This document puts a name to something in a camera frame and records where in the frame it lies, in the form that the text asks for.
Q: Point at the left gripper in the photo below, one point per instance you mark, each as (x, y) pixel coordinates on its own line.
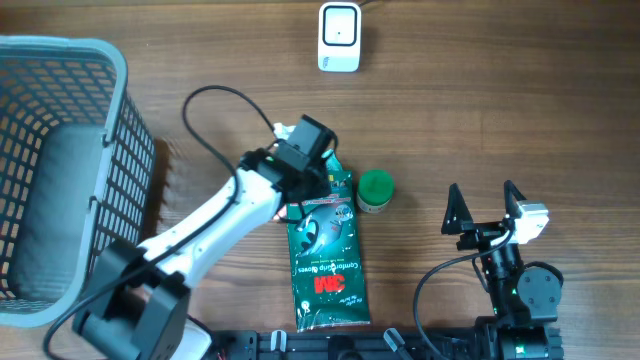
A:
(322, 185)

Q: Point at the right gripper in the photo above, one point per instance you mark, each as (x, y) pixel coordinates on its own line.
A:
(479, 232)

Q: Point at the teal plastic packet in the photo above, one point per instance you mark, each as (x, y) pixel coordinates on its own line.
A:
(332, 163)

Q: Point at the red white small box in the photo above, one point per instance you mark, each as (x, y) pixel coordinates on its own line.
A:
(281, 215)

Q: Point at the green lid jar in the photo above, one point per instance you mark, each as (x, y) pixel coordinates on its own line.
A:
(375, 190)

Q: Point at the green 3M gloves package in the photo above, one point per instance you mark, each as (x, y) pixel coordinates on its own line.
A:
(328, 282)

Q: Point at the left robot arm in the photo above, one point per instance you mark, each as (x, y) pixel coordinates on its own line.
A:
(137, 306)

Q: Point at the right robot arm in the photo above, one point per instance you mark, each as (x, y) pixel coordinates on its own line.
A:
(524, 296)

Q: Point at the white barcode scanner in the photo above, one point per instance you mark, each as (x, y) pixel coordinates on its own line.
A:
(339, 37)

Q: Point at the grey plastic mesh basket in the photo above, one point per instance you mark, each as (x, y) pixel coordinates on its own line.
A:
(77, 161)

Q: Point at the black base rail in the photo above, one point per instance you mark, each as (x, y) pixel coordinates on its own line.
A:
(350, 345)

